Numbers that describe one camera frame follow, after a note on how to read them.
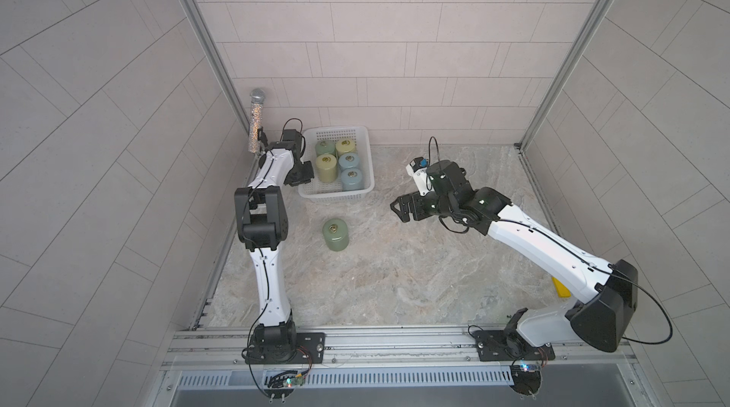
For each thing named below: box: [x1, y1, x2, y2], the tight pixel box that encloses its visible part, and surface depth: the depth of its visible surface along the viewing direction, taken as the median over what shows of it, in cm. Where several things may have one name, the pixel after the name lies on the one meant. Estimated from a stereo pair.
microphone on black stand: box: [248, 87, 266, 155], surface depth 95 cm
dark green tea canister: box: [322, 217, 349, 252], surface depth 86 cm
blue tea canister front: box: [340, 167, 364, 192], surface depth 98 cm
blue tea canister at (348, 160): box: [338, 152, 361, 172], surface depth 104 cm
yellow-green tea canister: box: [315, 153, 338, 183], surface depth 103 cm
